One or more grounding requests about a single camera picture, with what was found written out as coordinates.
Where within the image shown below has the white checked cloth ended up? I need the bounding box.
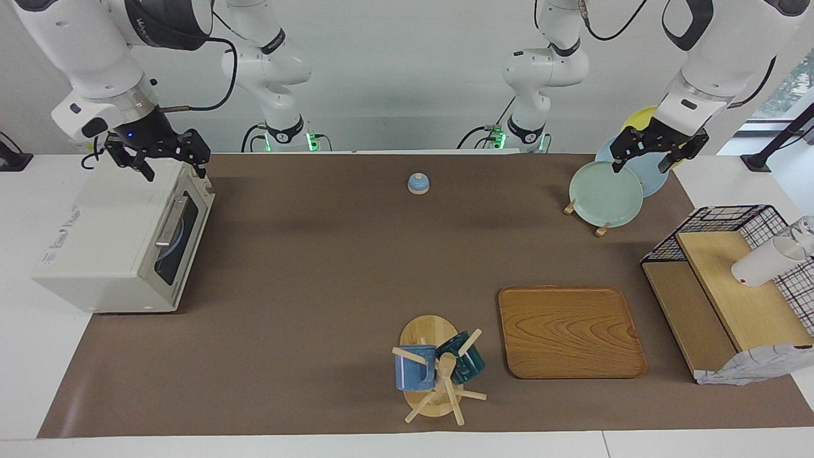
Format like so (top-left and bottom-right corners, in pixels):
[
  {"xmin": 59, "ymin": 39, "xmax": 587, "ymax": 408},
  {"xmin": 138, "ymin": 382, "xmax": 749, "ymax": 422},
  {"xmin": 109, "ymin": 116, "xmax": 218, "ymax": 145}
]
[{"xmin": 695, "ymin": 342, "xmax": 813, "ymax": 386}]

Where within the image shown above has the white cup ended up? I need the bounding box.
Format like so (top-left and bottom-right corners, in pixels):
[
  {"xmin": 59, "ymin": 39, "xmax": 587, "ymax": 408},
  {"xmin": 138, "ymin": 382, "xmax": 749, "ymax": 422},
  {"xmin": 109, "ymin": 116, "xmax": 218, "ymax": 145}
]
[{"xmin": 731, "ymin": 235, "xmax": 808, "ymax": 288}]

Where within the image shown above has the wooden plate rack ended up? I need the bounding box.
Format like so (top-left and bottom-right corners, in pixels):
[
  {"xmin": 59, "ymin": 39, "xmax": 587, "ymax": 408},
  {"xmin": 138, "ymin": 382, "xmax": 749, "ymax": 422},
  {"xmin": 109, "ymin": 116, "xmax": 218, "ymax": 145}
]
[{"xmin": 563, "ymin": 198, "xmax": 611, "ymax": 237}]

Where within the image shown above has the black base cable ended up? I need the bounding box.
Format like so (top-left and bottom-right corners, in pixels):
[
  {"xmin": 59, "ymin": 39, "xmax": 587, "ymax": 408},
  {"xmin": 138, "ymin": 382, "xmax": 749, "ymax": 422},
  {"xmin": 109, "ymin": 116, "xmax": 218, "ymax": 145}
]
[
  {"xmin": 240, "ymin": 123, "xmax": 269, "ymax": 153},
  {"xmin": 457, "ymin": 95, "xmax": 516, "ymax": 151}
]

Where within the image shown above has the blue mug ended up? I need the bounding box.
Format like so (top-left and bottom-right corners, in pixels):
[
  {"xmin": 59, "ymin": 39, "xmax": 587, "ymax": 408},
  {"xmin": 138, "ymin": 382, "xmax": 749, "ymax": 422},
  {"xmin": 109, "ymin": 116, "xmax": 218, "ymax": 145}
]
[{"xmin": 394, "ymin": 344, "xmax": 437, "ymax": 391}]

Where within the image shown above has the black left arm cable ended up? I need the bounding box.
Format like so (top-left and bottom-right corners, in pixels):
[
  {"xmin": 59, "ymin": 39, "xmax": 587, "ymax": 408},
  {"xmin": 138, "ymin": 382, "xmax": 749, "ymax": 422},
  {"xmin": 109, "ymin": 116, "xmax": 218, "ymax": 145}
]
[{"xmin": 576, "ymin": 0, "xmax": 778, "ymax": 109}]

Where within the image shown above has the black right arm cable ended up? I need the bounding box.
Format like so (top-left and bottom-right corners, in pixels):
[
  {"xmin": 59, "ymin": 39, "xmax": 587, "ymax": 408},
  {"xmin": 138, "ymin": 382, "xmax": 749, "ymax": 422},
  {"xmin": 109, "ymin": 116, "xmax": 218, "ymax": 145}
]
[{"xmin": 159, "ymin": 37, "xmax": 239, "ymax": 114}]

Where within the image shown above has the dark green mug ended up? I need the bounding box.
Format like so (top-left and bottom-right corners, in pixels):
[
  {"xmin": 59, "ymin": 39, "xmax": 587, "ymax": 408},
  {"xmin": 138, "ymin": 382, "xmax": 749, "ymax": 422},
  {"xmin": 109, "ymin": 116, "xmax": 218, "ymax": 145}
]
[{"xmin": 436, "ymin": 331, "xmax": 486, "ymax": 385}]

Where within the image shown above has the clear glass cup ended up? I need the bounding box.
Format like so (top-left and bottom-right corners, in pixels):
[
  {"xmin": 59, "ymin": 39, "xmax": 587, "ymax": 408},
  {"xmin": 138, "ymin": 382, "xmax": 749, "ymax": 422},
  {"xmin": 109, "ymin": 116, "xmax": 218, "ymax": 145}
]
[{"xmin": 789, "ymin": 216, "xmax": 814, "ymax": 255}]

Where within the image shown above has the large light blue plate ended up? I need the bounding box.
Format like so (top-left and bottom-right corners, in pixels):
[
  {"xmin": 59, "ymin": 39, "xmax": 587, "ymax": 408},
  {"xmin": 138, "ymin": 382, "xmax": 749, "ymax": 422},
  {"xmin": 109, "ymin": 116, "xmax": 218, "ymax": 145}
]
[{"xmin": 595, "ymin": 135, "xmax": 670, "ymax": 198}]

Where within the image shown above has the brown table mat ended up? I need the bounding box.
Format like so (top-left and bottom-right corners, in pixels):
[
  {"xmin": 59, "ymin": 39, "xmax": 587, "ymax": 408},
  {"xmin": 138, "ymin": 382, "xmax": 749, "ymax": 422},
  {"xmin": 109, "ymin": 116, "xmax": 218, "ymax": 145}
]
[{"xmin": 37, "ymin": 153, "xmax": 814, "ymax": 438}]

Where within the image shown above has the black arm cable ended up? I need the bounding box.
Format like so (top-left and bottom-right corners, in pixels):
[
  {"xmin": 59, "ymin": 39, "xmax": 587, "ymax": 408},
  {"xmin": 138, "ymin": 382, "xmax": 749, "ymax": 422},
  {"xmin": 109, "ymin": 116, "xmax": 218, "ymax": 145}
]
[
  {"xmin": 576, "ymin": 0, "xmax": 778, "ymax": 109},
  {"xmin": 159, "ymin": 37, "xmax": 239, "ymax": 114}
]

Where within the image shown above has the yellow plate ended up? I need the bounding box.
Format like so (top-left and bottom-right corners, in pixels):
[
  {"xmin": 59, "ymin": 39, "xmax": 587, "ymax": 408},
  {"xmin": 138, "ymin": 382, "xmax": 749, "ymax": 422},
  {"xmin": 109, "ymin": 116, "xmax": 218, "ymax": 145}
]
[{"xmin": 620, "ymin": 106, "xmax": 684, "ymax": 169}]

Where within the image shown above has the black clamp mount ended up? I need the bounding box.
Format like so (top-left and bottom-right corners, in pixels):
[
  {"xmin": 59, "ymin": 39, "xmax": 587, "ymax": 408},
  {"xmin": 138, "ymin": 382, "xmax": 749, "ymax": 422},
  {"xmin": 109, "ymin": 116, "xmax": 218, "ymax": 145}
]
[{"xmin": 0, "ymin": 132, "xmax": 34, "ymax": 172}]

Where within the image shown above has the wooden mug tree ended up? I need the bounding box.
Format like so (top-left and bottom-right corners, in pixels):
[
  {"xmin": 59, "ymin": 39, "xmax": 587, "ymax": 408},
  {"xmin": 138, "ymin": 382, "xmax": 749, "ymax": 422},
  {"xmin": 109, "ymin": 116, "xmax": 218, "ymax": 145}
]
[{"xmin": 392, "ymin": 314, "xmax": 488, "ymax": 426}]

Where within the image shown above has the black left base cable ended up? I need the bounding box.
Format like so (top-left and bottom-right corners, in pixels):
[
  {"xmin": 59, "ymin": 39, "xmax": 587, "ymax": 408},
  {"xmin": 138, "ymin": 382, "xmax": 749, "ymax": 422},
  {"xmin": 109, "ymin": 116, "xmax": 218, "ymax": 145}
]
[{"xmin": 457, "ymin": 95, "xmax": 516, "ymax": 151}]

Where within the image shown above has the large pale green plate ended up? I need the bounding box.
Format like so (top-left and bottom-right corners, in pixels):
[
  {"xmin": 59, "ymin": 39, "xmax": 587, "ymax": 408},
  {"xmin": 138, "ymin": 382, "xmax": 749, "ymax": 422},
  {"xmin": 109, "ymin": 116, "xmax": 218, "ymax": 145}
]
[{"xmin": 569, "ymin": 160, "xmax": 644, "ymax": 228}]

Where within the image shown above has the black right base cable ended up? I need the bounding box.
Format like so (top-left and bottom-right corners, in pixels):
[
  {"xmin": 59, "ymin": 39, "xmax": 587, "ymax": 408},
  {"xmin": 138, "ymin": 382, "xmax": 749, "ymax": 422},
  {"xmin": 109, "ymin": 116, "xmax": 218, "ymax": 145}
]
[{"xmin": 240, "ymin": 123, "xmax": 269, "ymax": 153}]

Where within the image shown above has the white toaster oven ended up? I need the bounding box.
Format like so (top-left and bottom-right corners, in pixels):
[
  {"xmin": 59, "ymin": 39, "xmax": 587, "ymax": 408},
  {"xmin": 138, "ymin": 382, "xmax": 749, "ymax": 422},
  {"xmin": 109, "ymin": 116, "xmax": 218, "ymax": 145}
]
[{"xmin": 32, "ymin": 158, "xmax": 216, "ymax": 314}]

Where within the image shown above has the wooden stepped shelf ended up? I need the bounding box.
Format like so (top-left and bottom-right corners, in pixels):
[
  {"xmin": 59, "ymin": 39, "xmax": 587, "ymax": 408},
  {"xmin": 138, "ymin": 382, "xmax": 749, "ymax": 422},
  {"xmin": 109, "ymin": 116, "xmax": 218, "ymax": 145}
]
[{"xmin": 641, "ymin": 230, "xmax": 814, "ymax": 382}]

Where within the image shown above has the glass window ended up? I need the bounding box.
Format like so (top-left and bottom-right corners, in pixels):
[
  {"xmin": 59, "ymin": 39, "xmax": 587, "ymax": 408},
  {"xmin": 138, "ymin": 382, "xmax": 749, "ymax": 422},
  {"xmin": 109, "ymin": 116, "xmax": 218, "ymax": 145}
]
[{"xmin": 754, "ymin": 48, "xmax": 814, "ymax": 120}]

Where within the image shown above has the wooden serving tray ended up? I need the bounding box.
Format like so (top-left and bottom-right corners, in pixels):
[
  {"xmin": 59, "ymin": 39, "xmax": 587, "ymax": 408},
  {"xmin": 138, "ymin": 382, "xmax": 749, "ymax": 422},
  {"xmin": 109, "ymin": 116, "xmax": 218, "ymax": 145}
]
[{"xmin": 498, "ymin": 286, "xmax": 648, "ymax": 380}]

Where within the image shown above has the black stand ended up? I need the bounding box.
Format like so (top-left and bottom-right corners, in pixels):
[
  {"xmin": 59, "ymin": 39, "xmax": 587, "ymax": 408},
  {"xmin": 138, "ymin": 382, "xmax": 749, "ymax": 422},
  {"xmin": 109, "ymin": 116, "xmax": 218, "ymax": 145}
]
[{"xmin": 741, "ymin": 102, "xmax": 814, "ymax": 172}]

